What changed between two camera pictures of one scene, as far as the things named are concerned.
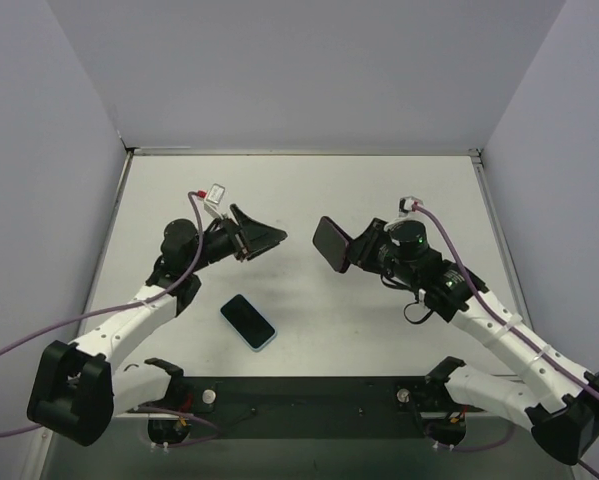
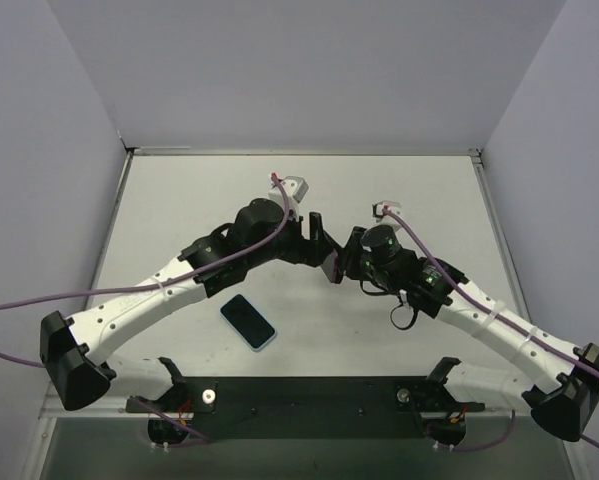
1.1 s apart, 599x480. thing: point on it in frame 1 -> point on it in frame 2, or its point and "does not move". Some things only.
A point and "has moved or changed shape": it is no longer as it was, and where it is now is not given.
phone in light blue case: x=247 y=321 does not move
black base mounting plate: x=307 y=408 does not move
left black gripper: x=237 y=239 -> x=310 y=240
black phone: x=333 y=242 has moved or changed shape
